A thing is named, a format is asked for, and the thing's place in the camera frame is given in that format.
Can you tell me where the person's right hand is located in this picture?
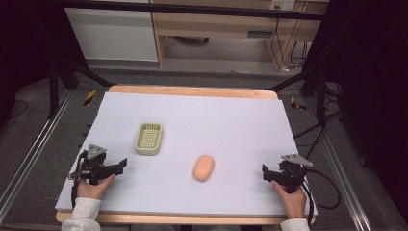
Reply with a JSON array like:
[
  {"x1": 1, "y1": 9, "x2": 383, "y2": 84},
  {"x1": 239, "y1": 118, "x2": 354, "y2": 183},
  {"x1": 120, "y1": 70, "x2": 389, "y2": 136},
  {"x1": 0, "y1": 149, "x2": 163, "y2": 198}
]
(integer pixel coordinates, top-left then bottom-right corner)
[{"x1": 270, "y1": 180, "x2": 308, "y2": 219}]

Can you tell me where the white table mat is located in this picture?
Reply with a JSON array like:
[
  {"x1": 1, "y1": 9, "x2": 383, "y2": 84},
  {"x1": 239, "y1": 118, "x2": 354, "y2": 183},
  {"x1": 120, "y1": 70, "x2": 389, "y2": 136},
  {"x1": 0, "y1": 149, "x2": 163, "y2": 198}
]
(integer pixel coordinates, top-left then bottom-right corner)
[{"x1": 55, "y1": 91, "x2": 319, "y2": 217}]

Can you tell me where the pale green soap dish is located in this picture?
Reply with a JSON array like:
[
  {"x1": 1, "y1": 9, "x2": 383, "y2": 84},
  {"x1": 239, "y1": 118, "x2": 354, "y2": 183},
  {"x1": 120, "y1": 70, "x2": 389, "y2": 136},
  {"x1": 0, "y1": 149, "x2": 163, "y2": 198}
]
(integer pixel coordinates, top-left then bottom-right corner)
[{"x1": 134, "y1": 122, "x2": 164, "y2": 157}]

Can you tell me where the yellow black striped tape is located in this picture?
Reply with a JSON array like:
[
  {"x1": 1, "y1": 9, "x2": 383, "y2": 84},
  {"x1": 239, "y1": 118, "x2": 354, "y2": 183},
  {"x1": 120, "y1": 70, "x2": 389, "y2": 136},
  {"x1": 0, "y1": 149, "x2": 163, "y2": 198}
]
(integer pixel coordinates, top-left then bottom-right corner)
[
  {"x1": 84, "y1": 90, "x2": 97, "y2": 107},
  {"x1": 290, "y1": 95, "x2": 308, "y2": 112}
]

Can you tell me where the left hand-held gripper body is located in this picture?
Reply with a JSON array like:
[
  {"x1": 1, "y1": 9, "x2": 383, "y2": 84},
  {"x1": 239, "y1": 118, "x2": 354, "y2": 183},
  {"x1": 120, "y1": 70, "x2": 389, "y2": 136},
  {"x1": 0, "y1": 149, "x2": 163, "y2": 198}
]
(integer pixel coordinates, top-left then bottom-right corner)
[{"x1": 67, "y1": 143, "x2": 114, "y2": 186}]

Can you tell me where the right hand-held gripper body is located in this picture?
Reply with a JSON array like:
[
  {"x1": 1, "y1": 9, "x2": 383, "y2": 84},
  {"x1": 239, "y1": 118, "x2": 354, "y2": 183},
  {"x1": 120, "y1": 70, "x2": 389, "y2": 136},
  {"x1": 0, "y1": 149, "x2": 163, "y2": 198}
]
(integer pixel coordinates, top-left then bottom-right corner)
[{"x1": 268, "y1": 153, "x2": 315, "y2": 194}]

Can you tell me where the black metal stand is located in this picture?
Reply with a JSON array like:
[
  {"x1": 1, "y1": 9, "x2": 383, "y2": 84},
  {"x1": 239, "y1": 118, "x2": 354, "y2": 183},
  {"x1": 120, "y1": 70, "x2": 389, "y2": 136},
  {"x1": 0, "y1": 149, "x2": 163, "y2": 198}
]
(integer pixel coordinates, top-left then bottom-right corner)
[
  {"x1": 47, "y1": 47, "x2": 115, "y2": 120},
  {"x1": 264, "y1": 64, "x2": 335, "y2": 127}
]

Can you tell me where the aluminium floor rail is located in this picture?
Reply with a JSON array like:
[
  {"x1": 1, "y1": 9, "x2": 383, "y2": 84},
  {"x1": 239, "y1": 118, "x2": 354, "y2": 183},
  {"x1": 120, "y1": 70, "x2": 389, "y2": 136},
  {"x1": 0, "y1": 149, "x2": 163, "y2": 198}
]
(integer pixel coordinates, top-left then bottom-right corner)
[
  {"x1": 0, "y1": 89, "x2": 73, "y2": 222},
  {"x1": 304, "y1": 95, "x2": 377, "y2": 231}
]

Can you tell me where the white cabinet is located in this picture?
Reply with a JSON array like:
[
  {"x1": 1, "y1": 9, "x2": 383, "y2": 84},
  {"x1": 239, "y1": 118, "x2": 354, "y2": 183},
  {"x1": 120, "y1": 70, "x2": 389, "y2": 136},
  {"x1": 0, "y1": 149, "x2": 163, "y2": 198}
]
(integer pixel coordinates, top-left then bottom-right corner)
[{"x1": 64, "y1": 7, "x2": 159, "y2": 63}]

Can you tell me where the bundle of black cables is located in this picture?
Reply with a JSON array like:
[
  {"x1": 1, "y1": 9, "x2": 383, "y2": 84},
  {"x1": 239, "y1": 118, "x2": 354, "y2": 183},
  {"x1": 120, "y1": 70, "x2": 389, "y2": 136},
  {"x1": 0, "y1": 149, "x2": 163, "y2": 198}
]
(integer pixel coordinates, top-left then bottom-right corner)
[{"x1": 293, "y1": 82, "x2": 344, "y2": 162}]

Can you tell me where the wooden desk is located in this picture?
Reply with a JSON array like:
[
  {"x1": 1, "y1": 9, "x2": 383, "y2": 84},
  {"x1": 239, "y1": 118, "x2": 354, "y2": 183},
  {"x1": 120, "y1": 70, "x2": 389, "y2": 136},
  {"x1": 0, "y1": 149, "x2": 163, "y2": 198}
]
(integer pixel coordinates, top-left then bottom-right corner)
[{"x1": 149, "y1": 0, "x2": 330, "y2": 71}]

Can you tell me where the orange oval soap bar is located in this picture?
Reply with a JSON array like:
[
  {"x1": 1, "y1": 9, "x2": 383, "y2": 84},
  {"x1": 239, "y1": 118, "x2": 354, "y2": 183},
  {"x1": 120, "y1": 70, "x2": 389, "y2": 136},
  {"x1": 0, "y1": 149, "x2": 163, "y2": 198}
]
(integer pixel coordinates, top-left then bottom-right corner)
[{"x1": 192, "y1": 154, "x2": 216, "y2": 183}]

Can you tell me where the black cable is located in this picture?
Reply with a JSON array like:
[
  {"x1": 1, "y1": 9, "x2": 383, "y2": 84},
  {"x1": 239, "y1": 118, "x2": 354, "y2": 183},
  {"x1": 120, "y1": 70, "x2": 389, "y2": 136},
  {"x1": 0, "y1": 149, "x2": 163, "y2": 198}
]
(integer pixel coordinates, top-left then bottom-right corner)
[
  {"x1": 68, "y1": 149, "x2": 89, "y2": 209},
  {"x1": 301, "y1": 168, "x2": 342, "y2": 225}
]

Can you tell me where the black horizontal bar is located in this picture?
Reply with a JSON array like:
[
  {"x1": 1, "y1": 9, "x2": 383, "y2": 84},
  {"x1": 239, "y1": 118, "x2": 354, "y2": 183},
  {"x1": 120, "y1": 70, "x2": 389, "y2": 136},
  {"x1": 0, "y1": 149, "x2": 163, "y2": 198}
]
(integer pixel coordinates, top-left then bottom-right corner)
[{"x1": 41, "y1": 0, "x2": 325, "y2": 21}]

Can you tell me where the person's left hand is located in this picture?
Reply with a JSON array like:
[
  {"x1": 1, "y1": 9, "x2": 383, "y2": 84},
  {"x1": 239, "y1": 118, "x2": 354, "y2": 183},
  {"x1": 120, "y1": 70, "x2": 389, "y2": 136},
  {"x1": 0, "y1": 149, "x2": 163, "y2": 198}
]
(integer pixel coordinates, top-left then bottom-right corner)
[{"x1": 76, "y1": 173, "x2": 117, "y2": 200}]

